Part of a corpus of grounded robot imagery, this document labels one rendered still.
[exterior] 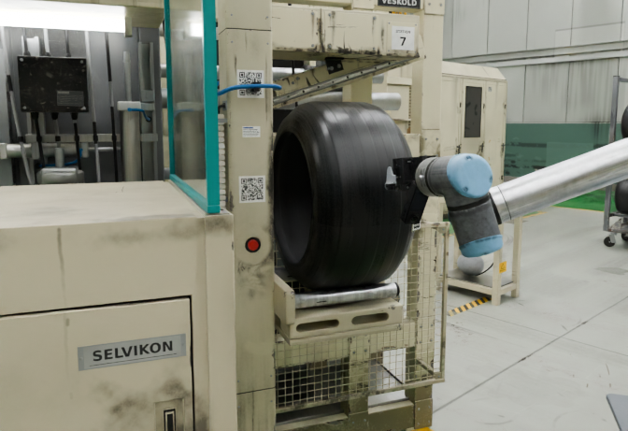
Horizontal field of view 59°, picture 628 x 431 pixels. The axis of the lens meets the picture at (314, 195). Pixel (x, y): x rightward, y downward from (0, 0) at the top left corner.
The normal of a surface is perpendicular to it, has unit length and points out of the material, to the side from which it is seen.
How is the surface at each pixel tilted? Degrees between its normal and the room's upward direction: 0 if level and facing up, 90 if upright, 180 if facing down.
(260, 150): 90
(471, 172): 78
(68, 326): 90
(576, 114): 90
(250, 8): 90
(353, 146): 55
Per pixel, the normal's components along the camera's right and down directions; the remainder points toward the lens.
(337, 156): 0.04, -0.35
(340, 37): 0.35, 0.12
